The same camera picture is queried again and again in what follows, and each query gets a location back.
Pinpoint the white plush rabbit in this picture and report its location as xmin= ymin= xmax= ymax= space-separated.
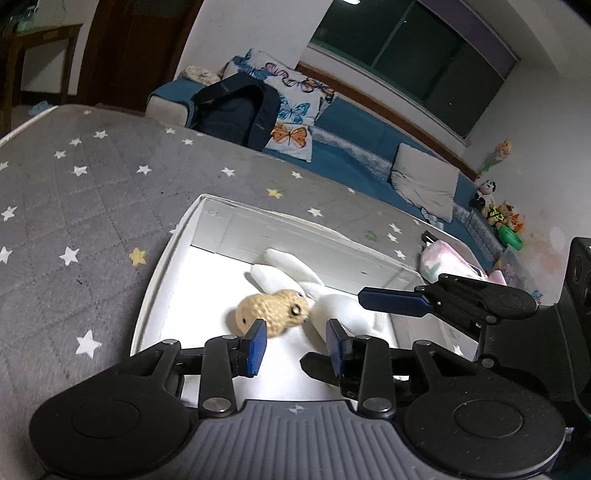
xmin=249 ymin=248 xmax=394 ymax=348

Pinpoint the tan peanut plush toy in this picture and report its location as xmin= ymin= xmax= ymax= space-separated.
xmin=235 ymin=288 xmax=311 ymax=340

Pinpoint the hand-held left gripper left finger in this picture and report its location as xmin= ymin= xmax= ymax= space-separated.
xmin=126 ymin=318 xmax=269 ymax=414

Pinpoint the grey pillow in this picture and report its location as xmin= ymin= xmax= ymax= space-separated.
xmin=390 ymin=143 xmax=461 ymax=223

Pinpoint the dark backpack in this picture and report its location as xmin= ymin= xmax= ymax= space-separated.
xmin=189 ymin=76 xmax=283 ymax=151

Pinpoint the dark window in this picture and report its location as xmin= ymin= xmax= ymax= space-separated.
xmin=307 ymin=0 xmax=519 ymax=140

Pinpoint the white cardboard box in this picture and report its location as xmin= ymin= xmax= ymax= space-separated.
xmin=130 ymin=194 xmax=482 ymax=407

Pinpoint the grey star-print blanket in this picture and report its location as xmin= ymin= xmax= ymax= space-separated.
xmin=0 ymin=103 xmax=486 ymax=480

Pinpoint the wooden table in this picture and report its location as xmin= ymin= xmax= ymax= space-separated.
xmin=0 ymin=22 xmax=85 ymax=136

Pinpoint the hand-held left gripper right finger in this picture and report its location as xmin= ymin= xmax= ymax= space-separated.
xmin=325 ymin=318 xmax=477 ymax=414

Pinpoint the pink and white plush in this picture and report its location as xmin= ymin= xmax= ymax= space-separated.
xmin=417 ymin=240 xmax=491 ymax=283

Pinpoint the brown wooden door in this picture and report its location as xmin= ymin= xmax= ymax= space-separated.
xmin=79 ymin=0 xmax=205 ymax=112

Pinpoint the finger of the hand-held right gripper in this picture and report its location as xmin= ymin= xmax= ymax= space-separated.
xmin=358 ymin=273 xmax=540 ymax=341
xmin=300 ymin=352 xmax=343 ymax=389

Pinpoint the butterfly-print pillow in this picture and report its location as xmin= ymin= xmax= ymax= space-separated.
xmin=223 ymin=48 xmax=336 ymax=163

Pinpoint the blue sofa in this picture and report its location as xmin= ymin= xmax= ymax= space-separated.
xmin=146 ymin=55 xmax=509 ymax=274

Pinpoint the beige fluffy cushion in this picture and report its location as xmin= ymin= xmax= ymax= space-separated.
xmin=179 ymin=66 xmax=221 ymax=86

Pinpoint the flower wall decoration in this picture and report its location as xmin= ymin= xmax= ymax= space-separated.
xmin=479 ymin=138 xmax=513 ymax=175

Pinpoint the yellow plush toy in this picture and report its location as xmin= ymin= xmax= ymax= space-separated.
xmin=485 ymin=201 xmax=516 ymax=228

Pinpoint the clear plastic storage box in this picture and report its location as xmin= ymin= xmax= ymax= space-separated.
xmin=493 ymin=247 xmax=546 ymax=306

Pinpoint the panda plush toy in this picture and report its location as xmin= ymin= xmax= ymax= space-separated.
xmin=469 ymin=178 xmax=499 ymax=211

